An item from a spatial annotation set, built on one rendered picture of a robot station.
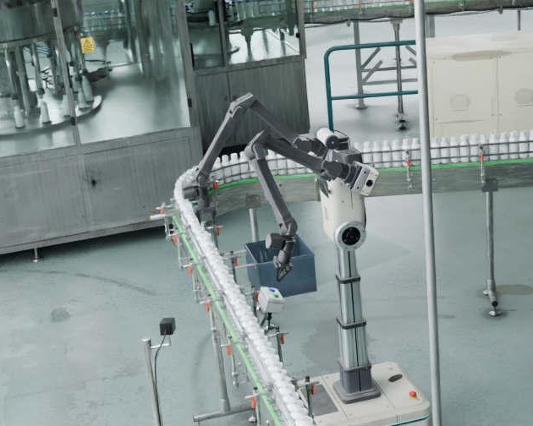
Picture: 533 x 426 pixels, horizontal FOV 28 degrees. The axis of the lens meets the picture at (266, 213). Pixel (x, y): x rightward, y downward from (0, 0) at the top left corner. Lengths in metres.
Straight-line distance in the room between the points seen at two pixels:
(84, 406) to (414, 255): 2.79
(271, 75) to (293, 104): 0.37
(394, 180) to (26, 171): 2.98
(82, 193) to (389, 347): 2.92
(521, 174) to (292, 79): 4.13
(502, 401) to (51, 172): 3.94
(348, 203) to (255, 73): 5.32
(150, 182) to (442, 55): 2.58
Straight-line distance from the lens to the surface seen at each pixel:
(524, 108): 9.02
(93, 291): 7.86
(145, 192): 8.39
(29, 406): 6.53
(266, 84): 10.36
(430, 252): 2.44
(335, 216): 5.12
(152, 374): 4.02
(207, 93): 10.24
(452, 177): 6.70
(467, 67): 8.86
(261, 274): 5.58
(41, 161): 8.23
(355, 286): 5.35
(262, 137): 4.73
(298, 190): 6.70
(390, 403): 5.57
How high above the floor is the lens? 3.17
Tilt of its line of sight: 21 degrees down
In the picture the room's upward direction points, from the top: 6 degrees counter-clockwise
